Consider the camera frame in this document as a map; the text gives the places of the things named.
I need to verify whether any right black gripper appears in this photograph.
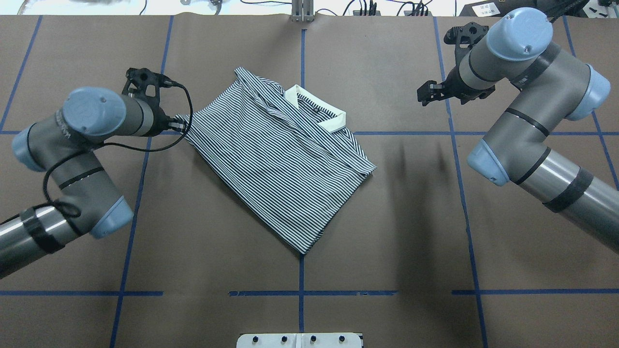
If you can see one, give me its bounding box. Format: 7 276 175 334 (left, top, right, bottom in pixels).
416 79 465 106

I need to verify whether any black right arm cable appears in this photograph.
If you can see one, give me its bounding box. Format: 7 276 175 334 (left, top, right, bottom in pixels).
542 0 600 23

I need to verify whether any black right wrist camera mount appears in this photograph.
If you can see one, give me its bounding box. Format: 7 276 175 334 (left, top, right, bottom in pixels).
443 22 489 65

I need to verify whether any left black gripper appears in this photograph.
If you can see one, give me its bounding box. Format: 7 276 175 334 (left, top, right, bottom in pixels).
162 116 190 134

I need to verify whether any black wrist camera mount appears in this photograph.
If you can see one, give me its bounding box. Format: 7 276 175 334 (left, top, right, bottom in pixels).
443 22 489 65
121 68 177 109

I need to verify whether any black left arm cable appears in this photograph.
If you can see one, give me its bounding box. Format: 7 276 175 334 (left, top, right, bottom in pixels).
43 81 194 218

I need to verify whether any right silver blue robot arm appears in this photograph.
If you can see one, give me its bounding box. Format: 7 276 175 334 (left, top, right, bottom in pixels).
416 7 619 252

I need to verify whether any white camera pole base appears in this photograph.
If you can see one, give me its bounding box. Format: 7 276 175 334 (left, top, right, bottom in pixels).
236 332 365 348

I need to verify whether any striped polo shirt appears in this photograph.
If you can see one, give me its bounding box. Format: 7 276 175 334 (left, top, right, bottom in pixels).
186 67 376 255

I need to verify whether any aluminium frame post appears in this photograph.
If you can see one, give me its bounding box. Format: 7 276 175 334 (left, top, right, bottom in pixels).
290 0 315 23

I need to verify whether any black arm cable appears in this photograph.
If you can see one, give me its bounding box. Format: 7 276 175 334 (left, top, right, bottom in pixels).
43 81 194 218
542 0 600 23

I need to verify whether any black box with label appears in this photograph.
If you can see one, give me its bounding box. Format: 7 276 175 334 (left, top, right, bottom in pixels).
457 0 509 17

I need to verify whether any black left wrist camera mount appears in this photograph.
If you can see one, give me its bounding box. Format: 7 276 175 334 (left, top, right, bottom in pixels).
121 68 177 109

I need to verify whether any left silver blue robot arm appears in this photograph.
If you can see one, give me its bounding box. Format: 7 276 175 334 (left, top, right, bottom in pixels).
1 87 192 278

